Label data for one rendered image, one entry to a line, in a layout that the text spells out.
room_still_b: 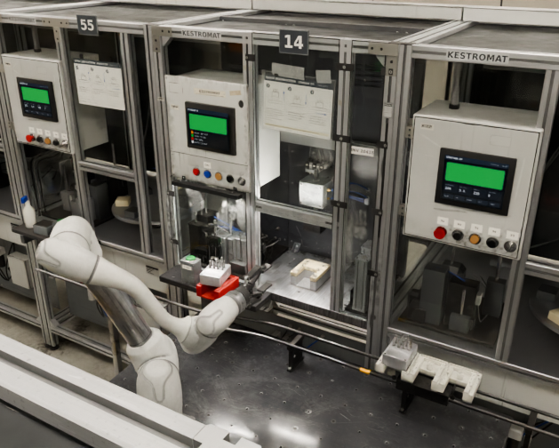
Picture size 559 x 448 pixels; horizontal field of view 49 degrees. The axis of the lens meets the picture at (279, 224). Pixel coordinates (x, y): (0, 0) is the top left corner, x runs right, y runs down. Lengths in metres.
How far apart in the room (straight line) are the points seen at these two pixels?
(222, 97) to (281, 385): 1.21
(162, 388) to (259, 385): 0.50
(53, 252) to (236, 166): 0.91
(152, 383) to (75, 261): 0.53
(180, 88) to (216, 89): 0.19
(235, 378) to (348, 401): 0.48
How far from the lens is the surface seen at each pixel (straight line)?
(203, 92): 2.61
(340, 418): 2.47
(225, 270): 2.73
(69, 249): 2.06
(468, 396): 2.35
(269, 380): 2.63
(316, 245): 3.07
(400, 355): 2.40
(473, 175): 2.16
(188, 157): 2.74
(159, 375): 2.26
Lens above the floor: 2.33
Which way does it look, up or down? 24 degrees down
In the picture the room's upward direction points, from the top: straight up
